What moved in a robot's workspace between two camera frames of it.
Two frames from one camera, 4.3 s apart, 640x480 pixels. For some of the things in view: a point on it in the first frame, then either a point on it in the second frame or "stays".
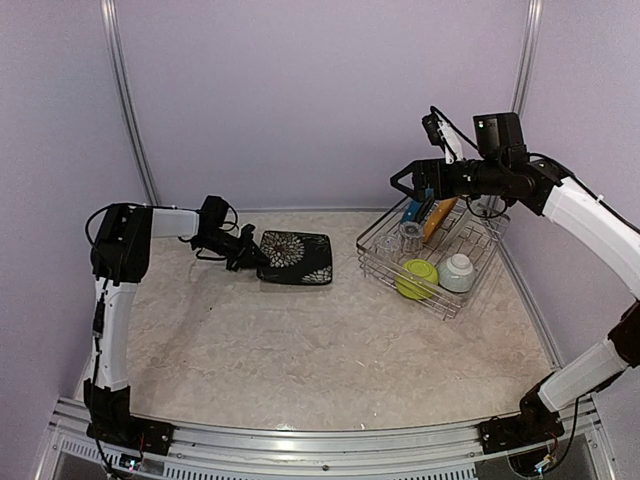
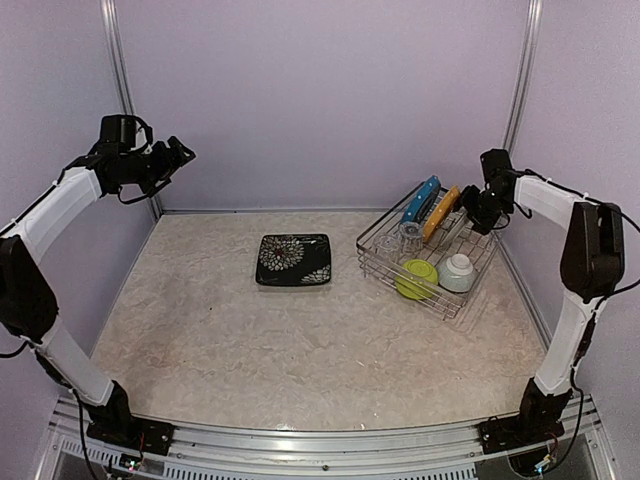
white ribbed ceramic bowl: x=456 y=274 stays
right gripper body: x=487 y=179 -> x=483 y=207
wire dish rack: x=433 y=252 stays
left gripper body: x=222 y=243 -> x=148 y=171
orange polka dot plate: x=437 y=216 stays
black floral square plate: x=296 y=258 stays
